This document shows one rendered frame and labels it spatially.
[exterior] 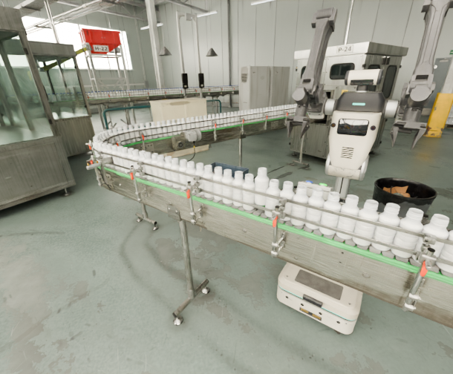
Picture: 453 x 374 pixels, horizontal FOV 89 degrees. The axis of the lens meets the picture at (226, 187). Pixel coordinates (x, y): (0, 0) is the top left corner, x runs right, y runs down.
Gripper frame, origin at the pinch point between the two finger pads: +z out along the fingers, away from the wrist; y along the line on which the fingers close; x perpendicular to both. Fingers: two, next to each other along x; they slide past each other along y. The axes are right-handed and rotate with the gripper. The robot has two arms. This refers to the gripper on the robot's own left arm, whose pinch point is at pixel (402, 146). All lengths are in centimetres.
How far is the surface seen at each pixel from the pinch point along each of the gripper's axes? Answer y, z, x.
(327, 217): -18.4, 35.4, -19.6
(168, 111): -373, -74, 239
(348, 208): -12.5, 30.5, -21.0
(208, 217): -73, 53, -9
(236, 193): -58, 37, -16
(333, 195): -18.3, 27.4, -22.6
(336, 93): -74, -163, 302
